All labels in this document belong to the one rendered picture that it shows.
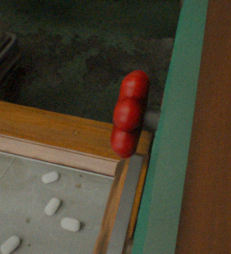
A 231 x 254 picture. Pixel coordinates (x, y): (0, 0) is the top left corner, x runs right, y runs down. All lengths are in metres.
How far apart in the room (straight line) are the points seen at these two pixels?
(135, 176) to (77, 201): 0.16
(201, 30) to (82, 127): 0.60
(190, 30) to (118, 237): 0.41
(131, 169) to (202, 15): 0.43
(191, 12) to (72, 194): 0.56
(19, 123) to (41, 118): 0.05
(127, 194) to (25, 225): 0.22
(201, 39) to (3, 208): 0.60
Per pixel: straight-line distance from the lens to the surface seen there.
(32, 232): 0.68
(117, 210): 0.55
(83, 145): 0.72
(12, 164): 0.75
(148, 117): 0.16
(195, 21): 0.17
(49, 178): 0.70
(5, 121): 0.78
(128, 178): 0.57
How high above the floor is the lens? 1.37
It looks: 54 degrees down
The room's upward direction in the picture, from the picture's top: 3 degrees clockwise
